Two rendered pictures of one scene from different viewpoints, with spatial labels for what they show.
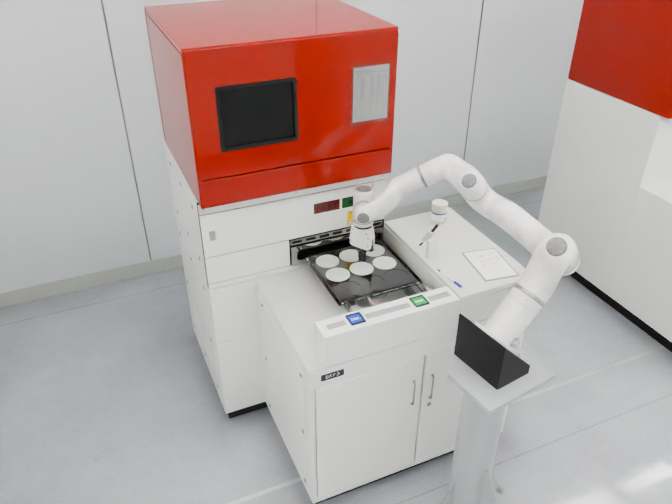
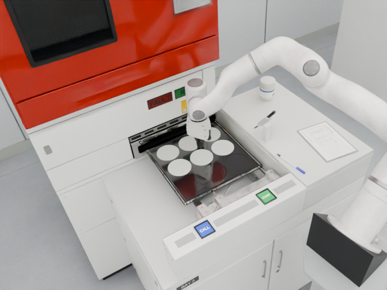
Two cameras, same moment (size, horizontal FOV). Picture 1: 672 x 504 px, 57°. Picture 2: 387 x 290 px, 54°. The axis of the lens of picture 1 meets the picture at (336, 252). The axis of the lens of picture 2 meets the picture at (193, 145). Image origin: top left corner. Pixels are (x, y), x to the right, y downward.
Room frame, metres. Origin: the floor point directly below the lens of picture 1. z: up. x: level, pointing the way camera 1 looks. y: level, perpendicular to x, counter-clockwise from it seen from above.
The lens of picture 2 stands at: (0.98, -0.03, 2.04)
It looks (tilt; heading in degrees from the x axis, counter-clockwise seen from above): 42 degrees down; 358
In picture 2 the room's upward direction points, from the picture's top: 6 degrees counter-clockwise
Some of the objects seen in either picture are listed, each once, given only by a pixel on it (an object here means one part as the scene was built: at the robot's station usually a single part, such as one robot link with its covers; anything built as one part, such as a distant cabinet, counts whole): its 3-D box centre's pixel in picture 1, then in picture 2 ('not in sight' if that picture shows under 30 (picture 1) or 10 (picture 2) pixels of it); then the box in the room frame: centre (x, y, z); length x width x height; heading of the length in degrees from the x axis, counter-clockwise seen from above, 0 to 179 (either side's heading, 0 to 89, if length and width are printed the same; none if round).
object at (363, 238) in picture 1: (362, 233); (198, 124); (2.21, -0.11, 1.03); 0.10 x 0.07 x 0.11; 55
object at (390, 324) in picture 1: (388, 325); (237, 224); (1.78, -0.19, 0.89); 0.55 x 0.09 x 0.14; 114
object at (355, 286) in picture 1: (361, 268); (201, 157); (2.14, -0.11, 0.90); 0.34 x 0.34 x 0.01; 24
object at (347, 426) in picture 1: (384, 367); (231, 232); (2.08, -0.22, 0.41); 0.97 x 0.64 x 0.82; 114
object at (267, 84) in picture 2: (439, 211); (267, 88); (2.43, -0.46, 1.01); 0.07 x 0.07 x 0.10
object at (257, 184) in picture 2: not in sight; (240, 201); (1.91, -0.23, 0.87); 0.36 x 0.08 x 0.03; 114
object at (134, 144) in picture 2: (337, 245); (175, 133); (2.33, -0.01, 0.89); 0.44 x 0.02 x 0.10; 114
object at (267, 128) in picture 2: (428, 241); (264, 126); (2.14, -0.38, 1.03); 0.06 x 0.04 x 0.13; 24
